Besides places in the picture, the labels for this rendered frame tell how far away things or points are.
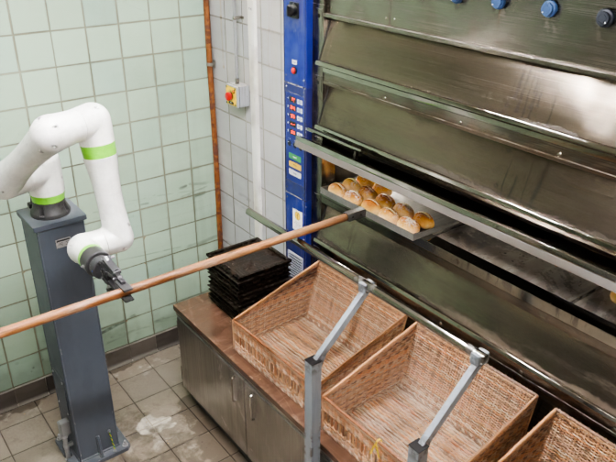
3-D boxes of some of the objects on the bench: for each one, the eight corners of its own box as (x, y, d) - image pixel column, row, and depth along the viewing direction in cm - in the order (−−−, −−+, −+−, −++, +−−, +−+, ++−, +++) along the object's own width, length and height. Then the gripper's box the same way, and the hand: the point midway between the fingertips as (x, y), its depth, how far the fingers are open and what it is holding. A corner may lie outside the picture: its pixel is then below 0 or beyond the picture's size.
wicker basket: (412, 376, 276) (416, 318, 263) (530, 457, 236) (543, 394, 224) (317, 428, 249) (318, 367, 236) (434, 531, 209) (443, 463, 197)
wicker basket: (318, 310, 318) (319, 258, 306) (406, 369, 279) (412, 313, 267) (230, 348, 291) (227, 293, 279) (314, 421, 252) (314, 360, 240)
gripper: (107, 240, 229) (137, 269, 212) (113, 281, 236) (143, 313, 219) (85, 247, 225) (115, 277, 208) (92, 289, 232) (120, 321, 215)
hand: (125, 291), depth 216 cm, fingers closed on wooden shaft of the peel, 3 cm apart
